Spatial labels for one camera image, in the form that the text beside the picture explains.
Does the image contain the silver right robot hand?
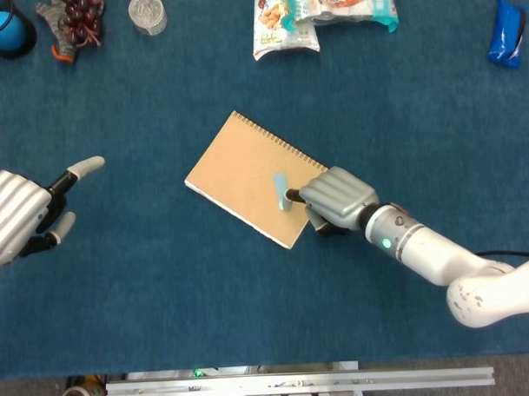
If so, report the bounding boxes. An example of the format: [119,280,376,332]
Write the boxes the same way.
[284,164,381,238]

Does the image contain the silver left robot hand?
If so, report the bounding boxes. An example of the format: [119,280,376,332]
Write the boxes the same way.
[0,155,109,268]

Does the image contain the small light-blue eraser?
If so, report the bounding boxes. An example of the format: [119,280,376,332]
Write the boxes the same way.
[273,173,294,213]

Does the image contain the yellow spiral notebook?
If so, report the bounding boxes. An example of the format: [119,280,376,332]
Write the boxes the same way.
[182,107,333,254]

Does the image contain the white snack bag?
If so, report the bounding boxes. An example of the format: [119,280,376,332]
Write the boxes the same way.
[252,0,321,62]

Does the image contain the teal snack bag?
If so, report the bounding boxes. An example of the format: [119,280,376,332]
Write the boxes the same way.
[282,0,400,37]

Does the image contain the blue snack packet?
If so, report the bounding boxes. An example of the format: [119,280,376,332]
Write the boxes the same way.
[486,0,529,72]

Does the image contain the black mesh pen holder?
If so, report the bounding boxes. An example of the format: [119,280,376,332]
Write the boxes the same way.
[0,0,39,60]

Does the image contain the blue felt table cloth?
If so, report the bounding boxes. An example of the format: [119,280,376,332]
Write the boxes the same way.
[0,0,529,382]

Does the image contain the yellow black tool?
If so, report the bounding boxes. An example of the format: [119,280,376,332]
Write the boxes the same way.
[64,374,105,388]

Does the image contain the dark red artificial grapes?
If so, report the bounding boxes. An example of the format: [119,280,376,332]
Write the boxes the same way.
[59,0,106,50]

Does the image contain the clear round plastic jar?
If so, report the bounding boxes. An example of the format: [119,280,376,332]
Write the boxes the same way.
[127,0,169,37]

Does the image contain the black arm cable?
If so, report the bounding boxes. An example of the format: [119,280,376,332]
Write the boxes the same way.
[474,248,529,261]

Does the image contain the aluminium profile rail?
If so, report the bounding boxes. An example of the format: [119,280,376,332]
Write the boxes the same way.
[104,366,495,396]

